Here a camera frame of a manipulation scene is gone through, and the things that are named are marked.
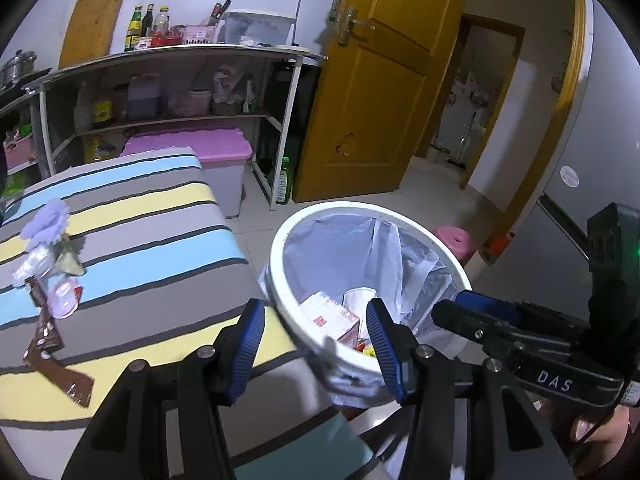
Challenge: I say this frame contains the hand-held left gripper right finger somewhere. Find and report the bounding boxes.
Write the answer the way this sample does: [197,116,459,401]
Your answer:
[366,298,576,480]

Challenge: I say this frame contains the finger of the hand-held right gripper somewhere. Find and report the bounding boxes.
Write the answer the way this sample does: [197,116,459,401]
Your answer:
[454,289,591,333]
[431,300,531,361]

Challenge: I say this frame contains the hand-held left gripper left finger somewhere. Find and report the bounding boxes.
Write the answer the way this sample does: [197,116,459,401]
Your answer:
[65,298,266,480]

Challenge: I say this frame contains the purple milk carton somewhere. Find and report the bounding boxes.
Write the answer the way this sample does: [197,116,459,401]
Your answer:
[300,292,361,346]

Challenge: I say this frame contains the white round bin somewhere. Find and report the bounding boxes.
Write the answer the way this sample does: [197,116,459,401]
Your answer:
[259,201,472,408]

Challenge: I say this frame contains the translucent bin liner bag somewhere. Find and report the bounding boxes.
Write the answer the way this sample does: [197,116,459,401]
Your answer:
[259,208,458,408]

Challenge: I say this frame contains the round pink-white cup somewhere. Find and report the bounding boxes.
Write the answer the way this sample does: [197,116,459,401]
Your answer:
[47,277,83,320]

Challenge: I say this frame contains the brown foil wrapper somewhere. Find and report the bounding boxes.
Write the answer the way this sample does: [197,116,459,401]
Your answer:
[22,280,96,408]

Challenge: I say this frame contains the purple fluffy sponge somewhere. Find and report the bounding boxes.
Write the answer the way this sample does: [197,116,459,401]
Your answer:
[20,199,70,241]

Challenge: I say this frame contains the person's right hand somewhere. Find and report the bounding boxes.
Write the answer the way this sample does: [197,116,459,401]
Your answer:
[570,407,636,461]

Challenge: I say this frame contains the pink plastic stool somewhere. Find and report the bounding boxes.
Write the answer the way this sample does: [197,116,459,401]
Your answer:
[432,226,477,263]

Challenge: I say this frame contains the grey box with pink lid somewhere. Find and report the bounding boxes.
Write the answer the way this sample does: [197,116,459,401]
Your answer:
[120,127,253,219]

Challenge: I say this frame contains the grey refrigerator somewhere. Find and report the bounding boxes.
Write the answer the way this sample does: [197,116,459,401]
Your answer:
[537,0,640,281]

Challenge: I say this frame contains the yellow wooden door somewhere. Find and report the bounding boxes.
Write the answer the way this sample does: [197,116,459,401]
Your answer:
[292,0,473,206]

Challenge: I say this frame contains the yellow oil bottle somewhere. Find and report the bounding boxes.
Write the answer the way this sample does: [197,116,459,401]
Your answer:
[82,135,118,163]

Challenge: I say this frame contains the pink tub with white lid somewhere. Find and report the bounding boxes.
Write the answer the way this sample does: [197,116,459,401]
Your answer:
[167,89,212,117]

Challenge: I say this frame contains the plastic jug of dark liquid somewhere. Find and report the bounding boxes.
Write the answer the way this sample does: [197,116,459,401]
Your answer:
[127,75,162,120]

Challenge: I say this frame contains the dark bottle with yellow label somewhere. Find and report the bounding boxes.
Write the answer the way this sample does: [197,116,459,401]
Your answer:
[91,92,113,127]

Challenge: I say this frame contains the white plastic bottle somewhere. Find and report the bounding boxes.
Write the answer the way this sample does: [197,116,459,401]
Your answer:
[74,82,93,131]

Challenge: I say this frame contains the pink plastic basket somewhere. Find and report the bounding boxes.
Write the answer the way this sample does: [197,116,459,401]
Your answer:
[4,132,38,173]

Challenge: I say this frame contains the metal shelf rack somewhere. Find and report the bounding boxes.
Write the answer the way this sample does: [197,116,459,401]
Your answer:
[22,42,328,206]

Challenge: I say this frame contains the pink utensil holder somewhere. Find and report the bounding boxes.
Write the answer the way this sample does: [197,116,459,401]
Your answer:
[182,24,217,45]

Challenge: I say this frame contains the clear plastic storage box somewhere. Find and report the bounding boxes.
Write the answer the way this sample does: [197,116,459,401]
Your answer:
[221,10,296,47]

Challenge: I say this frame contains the green glass bottle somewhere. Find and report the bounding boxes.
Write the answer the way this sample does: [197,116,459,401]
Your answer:
[124,6,143,52]

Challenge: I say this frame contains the wooden cutting board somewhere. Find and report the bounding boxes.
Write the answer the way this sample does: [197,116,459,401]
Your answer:
[58,0,129,68]

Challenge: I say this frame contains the steel steamer pot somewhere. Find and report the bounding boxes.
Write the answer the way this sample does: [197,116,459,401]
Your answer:
[0,50,38,88]

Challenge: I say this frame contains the brass door handle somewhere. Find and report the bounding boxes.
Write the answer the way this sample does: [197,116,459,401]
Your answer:
[336,7,376,46]

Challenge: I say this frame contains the thin wall cable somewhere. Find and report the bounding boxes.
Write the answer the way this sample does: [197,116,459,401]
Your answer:
[291,0,313,45]

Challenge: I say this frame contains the knives with dark handles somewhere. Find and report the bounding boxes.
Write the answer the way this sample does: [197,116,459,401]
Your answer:
[207,0,232,28]

